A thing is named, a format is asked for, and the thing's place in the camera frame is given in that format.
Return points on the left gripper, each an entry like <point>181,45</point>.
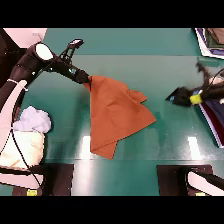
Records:
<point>78,75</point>

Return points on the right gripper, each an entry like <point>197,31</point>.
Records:
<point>181,97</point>

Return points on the orange T-shirt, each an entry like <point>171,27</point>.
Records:
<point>113,113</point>

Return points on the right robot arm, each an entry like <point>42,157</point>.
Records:
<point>204,181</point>

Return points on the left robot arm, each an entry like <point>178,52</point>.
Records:
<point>13,100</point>

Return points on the navy garment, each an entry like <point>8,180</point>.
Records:
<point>218,106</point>

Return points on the dark red garment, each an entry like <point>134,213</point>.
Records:
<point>215,121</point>

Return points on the dark green garment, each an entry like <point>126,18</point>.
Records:
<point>213,38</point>

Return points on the cream garment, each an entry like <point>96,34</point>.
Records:
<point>28,146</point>

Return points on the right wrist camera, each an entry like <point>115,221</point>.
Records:
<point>203,75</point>

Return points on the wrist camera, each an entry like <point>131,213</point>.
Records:
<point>75,43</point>
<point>203,75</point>

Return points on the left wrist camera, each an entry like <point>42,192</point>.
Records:
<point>75,43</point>

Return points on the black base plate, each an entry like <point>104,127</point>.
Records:
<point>60,180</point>
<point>170,180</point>

